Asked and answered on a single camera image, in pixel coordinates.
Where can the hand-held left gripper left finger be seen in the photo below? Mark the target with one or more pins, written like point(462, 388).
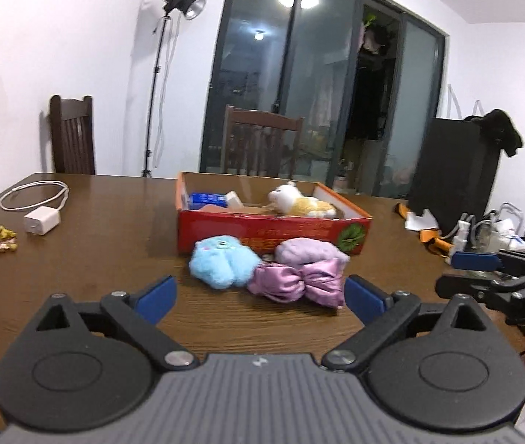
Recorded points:
point(156, 298)

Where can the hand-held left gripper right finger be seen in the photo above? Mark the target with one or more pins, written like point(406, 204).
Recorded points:
point(366, 298)

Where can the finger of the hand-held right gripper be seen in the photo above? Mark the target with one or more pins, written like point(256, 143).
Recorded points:
point(456, 285)
point(473, 260)

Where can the purple plush with satin bow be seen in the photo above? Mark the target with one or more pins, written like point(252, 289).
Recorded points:
point(297, 280)

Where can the blue plush toy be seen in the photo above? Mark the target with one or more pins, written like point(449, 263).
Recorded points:
point(223, 261)

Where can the blue packet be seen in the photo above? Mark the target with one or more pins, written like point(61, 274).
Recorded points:
point(207, 200)

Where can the white and yellow plush toy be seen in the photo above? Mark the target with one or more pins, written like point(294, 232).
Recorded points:
point(302, 201)

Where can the red cardboard box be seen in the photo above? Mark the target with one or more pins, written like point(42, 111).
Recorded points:
point(262, 233)

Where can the small white box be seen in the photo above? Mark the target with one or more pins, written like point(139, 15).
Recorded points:
point(234, 199)

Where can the white spray bottle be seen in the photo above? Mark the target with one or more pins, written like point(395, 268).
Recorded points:
point(462, 236)

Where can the white plastic bag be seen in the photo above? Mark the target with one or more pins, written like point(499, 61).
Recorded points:
point(505, 236)

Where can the orange and black tool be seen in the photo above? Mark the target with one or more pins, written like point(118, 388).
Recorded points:
point(433, 238)

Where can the white paper scrap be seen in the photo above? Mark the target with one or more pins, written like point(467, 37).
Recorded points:
point(419, 221)

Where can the black box with cloth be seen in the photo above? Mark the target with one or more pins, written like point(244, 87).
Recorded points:
point(452, 171)

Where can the black garment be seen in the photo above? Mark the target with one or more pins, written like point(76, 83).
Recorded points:
point(498, 127)

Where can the white charger block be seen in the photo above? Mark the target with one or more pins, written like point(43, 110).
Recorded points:
point(40, 222)

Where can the small yellow toy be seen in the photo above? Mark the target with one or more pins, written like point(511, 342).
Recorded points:
point(4, 239)

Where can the dark wooden chair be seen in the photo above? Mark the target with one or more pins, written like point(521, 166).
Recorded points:
point(73, 138)
point(262, 122)

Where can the sliding glass door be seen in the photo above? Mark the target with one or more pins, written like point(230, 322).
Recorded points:
point(327, 78)

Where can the studio light on stand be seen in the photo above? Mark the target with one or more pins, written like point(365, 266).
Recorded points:
point(184, 2)

